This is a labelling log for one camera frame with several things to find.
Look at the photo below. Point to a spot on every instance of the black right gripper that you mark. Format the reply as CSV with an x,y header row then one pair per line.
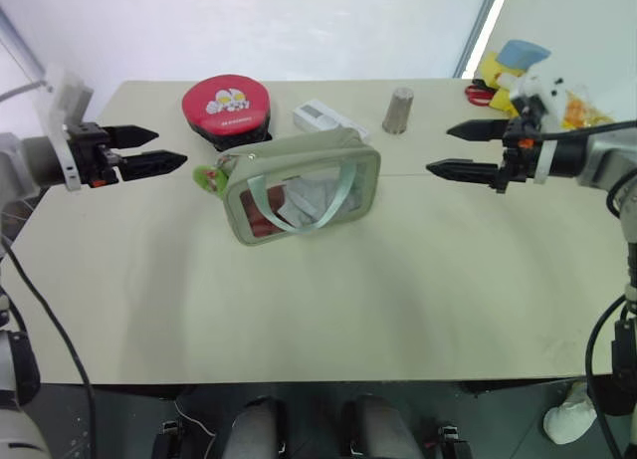
x,y
521,150

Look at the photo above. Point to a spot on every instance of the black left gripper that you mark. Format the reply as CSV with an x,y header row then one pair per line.
x,y
94,155

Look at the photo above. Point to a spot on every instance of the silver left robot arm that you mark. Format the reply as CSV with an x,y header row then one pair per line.
x,y
30,161

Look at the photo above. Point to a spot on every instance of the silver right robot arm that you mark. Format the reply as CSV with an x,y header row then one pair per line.
x,y
604,160

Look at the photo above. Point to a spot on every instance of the red round pouch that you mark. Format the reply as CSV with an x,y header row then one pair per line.
x,y
224,105

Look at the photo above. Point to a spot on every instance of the dark red cloth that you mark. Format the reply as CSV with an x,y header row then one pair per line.
x,y
259,220

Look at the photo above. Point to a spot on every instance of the green transparent toiletry bag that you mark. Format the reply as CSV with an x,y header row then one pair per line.
x,y
298,150

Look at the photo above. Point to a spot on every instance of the green plush zipper charm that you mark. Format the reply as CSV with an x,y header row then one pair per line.
x,y
206,176

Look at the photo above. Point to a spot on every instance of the yellow sponge cloth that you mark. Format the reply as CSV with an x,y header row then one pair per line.
x,y
492,68

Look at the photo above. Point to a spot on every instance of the silver metal cup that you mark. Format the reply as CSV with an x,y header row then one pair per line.
x,y
398,110

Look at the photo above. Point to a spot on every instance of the blue sponge block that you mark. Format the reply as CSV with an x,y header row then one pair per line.
x,y
522,53

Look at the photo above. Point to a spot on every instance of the orange clear snack bag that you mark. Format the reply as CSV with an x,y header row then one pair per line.
x,y
584,111

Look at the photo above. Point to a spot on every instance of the white remote control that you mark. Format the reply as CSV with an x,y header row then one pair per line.
x,y
318,116

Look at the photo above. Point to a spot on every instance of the white shoe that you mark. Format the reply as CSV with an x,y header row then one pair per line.
x,y
570,419

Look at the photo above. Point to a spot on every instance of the dark rounded grey shape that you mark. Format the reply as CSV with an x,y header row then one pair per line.
x,y
383,429
259,429

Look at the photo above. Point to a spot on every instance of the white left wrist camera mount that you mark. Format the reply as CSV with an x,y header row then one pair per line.
x,y
64,103

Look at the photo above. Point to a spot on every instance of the grey window frame post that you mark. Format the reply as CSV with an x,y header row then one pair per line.
x,y
480,31

